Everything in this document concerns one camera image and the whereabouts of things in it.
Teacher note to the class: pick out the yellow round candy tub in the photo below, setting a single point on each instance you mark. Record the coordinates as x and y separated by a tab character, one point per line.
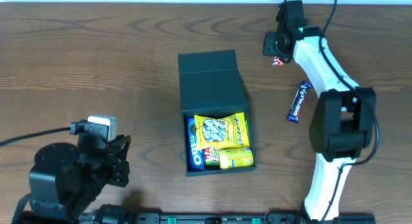
236	158

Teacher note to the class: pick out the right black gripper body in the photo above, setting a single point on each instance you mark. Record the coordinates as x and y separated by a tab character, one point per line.
270	44

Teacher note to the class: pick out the black gift box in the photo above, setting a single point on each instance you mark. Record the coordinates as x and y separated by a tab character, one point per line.
211	86

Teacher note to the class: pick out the yellow Hacks candy bag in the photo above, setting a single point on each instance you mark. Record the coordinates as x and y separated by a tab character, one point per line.
221	133

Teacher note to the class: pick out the purple Dairy Milk bar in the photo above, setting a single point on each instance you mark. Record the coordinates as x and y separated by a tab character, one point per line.
294	113

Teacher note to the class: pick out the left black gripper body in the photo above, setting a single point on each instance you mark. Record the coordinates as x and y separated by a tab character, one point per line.
116	159

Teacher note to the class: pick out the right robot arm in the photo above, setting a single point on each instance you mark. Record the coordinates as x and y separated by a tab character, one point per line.
344	131

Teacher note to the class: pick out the green Haribo gummy bag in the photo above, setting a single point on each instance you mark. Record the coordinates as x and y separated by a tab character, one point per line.
211	156

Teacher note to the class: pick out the red striped candy pack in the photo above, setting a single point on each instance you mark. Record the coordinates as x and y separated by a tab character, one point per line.
277	61

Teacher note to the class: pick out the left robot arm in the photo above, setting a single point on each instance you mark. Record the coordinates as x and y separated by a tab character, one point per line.
66	178

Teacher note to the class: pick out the blue Oreo cookie pack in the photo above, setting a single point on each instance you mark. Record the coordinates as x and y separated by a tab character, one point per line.
196	157

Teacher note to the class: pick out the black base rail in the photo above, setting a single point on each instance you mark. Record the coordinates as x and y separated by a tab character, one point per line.
155	218

